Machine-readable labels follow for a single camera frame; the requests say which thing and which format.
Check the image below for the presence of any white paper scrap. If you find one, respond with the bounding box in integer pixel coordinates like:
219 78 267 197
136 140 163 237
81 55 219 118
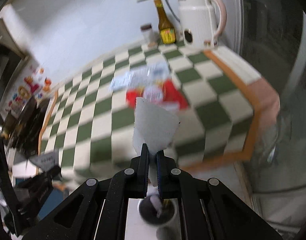
29 149 59 172

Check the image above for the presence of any grey torn paper piece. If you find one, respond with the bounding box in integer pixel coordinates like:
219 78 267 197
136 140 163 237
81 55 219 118
132 97 180 155

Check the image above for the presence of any green white checkered mat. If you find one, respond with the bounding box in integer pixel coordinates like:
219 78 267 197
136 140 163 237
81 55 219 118
39 42 261 179

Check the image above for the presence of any black stove pot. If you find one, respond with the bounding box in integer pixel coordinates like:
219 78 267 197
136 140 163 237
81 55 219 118
4 96 50 159

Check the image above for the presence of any red white sugar bag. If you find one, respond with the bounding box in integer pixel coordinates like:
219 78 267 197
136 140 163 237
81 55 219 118
125 61 189 111

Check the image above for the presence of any white receipt left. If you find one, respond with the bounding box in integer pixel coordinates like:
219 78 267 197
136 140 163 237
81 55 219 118
109 72 150 91

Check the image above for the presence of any clear jar brown lid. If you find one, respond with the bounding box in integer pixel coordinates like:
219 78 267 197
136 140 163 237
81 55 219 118
140 23 157 48

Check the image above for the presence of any brown sauce bottle yellow label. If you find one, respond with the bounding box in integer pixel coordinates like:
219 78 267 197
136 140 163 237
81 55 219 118
154 0 176 44

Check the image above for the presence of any white electric kettle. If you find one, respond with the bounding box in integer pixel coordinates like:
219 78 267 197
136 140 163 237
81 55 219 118
178 0 227 50

